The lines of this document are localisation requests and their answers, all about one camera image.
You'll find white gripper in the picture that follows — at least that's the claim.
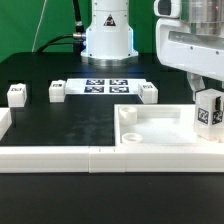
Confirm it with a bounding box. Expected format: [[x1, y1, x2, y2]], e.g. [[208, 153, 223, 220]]
[[154, 0, 224, 100]]

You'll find white square tabletop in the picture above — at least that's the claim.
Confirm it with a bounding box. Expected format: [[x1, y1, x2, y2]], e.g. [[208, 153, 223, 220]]
[[114, 104, 224, 146]]

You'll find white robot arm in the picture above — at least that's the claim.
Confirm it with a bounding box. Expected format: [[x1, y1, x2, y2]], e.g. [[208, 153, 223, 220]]
[[81, 0, 224, 92]]

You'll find white U-shaped obstacle fence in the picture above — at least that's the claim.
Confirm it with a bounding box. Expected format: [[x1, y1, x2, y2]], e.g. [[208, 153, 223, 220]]
[[0, 107, 224, 174]]

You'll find white base tag plate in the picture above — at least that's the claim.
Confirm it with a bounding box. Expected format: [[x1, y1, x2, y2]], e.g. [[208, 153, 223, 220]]
[[65, 78, 145, 95]]

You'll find black cable bundle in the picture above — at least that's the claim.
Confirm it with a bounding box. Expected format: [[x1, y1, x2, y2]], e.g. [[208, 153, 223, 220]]
[[35, 0, 88, 54]]

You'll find white thin cable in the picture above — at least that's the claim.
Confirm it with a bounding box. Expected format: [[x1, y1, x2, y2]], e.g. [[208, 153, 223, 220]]
[[31, 0, 48, 53]]

